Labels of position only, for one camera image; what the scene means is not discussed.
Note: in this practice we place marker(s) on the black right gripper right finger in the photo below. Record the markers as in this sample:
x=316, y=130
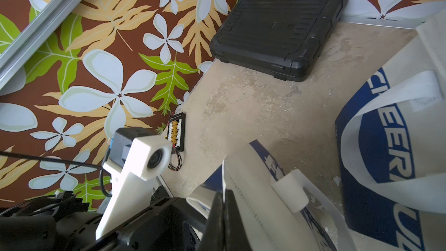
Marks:
x=235, y=238

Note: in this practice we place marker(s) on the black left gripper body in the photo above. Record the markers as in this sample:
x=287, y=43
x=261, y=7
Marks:
x=168, y=224

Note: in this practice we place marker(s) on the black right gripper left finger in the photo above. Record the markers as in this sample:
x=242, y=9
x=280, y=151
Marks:
x=213, y=237

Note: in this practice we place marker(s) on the narrow takeout bag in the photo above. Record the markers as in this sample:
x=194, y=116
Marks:
x=391, y=139

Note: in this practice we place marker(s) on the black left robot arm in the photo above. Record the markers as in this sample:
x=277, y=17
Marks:
x=63, y=223

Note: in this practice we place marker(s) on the black connector board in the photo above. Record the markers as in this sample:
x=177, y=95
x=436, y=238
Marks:
x=176, y=131

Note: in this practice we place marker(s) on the black plastic tool case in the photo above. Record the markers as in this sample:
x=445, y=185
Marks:
x=282, y=38

